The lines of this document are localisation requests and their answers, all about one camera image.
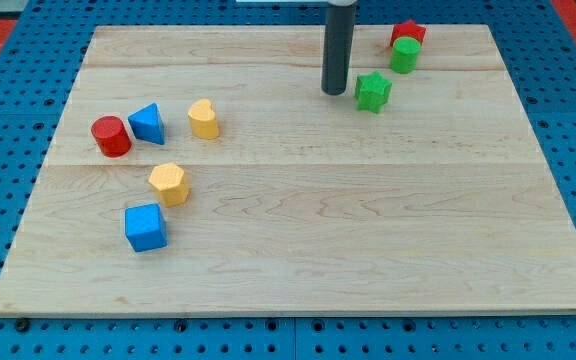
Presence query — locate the red star block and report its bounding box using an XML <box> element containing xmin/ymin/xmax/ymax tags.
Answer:
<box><xmin>389</xmin><ymin>19</ymin><xmax>426</xmax><ymax>47</ymax></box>

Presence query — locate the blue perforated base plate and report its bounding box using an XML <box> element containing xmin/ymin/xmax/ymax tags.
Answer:
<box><xmin>0</xmin><ymin>0</ymin><xmax>576</xmax><ymax>359</ymax></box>

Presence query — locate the yellow heart block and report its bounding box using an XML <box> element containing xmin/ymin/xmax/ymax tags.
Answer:
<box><xmin>187</xmin><ymin>99</ymin><xmax>220</xmax><ymax>140</ymax></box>

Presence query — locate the yellow hexagon block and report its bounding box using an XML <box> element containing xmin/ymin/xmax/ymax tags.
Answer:
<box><xmin>148</xmin><ymin>163</ymin><xmax>190</xmax><ymax>207</ymax></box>

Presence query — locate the red cylinder block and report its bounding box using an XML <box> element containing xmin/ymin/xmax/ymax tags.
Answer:
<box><xmin>91</xmin><ymin>116</ymin><xmax>132</xmax><ymax>158</ymax></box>

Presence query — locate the green star block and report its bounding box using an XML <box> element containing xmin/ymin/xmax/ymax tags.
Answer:
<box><xmin>354</xmin><ymin>71</ymin><xmax>392</xmax><ymax>114</ymax></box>

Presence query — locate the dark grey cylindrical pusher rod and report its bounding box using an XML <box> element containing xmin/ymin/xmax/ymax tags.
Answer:
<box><xmin>321</xmin><ymin>0</ymin><xmax>357</xmax><ymax>96</ymax></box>

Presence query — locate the light wooden board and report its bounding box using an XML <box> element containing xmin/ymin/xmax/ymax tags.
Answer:
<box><xmin>0</xmin><ymin>25</ymin><xmax>576</xmax><ymax>318</ymax></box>

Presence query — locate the blue cube block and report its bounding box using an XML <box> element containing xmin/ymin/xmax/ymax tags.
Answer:
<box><xmin>124</xmin><ymin>203</ymin><xmax>168</xmax><ymax>252</ymax></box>

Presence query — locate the blue triangle block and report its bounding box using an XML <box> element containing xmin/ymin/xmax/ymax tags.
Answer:
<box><xmin>128</xmin><ymin>103</ymin><xmax>165</xmax><ymax>145</ymax></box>

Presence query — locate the green cylinder block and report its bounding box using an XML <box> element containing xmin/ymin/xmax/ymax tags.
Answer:
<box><xmin>390</xmin><ymin>36</ymin><xmax>421</xmax><ymax>74</ymax></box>

